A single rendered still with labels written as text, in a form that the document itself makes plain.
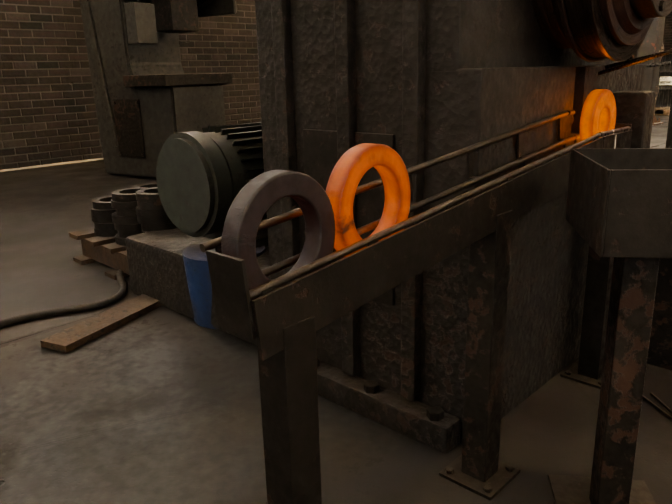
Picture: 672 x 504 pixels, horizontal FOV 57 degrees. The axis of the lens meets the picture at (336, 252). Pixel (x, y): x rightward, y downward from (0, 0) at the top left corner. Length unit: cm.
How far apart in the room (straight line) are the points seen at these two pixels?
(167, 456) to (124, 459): 10
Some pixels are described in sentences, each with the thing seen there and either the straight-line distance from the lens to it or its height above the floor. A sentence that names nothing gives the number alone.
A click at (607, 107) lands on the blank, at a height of 77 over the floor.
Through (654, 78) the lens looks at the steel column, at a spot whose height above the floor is 67.
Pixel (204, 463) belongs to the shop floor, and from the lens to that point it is 157.
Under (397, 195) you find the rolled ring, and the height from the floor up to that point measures 68.
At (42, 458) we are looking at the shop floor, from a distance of 172.
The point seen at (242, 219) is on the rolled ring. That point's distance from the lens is 78.
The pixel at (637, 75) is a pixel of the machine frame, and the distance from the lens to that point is 216.
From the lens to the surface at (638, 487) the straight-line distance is 155.
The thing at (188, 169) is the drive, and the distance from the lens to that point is 227.
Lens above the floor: 87
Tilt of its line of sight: 16 degrees down
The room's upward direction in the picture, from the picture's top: 1 degrees counter-clockwise
